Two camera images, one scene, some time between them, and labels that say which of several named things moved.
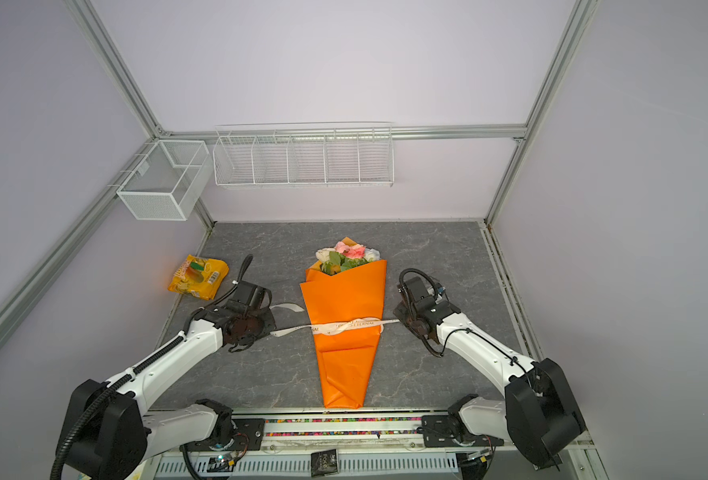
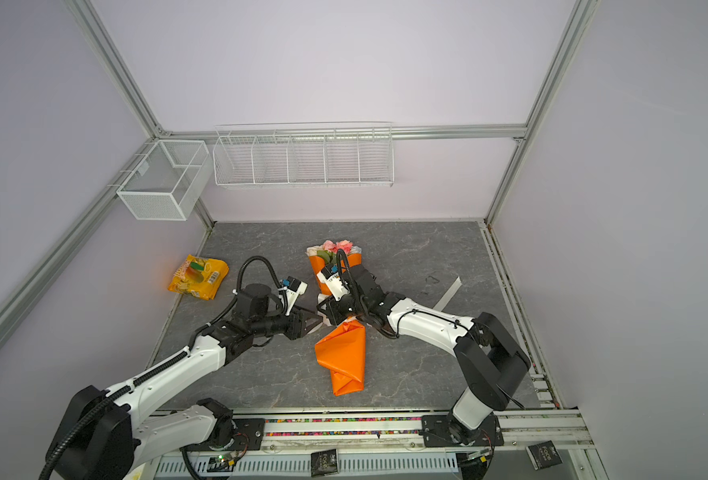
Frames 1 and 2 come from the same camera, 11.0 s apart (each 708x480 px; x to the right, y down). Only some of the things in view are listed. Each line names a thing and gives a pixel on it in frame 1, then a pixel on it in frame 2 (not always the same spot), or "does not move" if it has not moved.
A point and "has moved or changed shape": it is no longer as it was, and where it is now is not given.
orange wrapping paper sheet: x=353 y=294 has moved or changed shape
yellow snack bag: x=200 y=277 does not move
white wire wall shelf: x=304 y=155 does not move
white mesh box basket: x=165 y=184 does not move
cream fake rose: x=330 y=260 -> x=312 y=250
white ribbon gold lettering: x=341 y=328 -> x=448 y=295
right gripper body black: x=407 y=317 -> x=347 y=308
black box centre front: x=323 y=462 does not move
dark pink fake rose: x=357 y=251 -> x=344 y=244
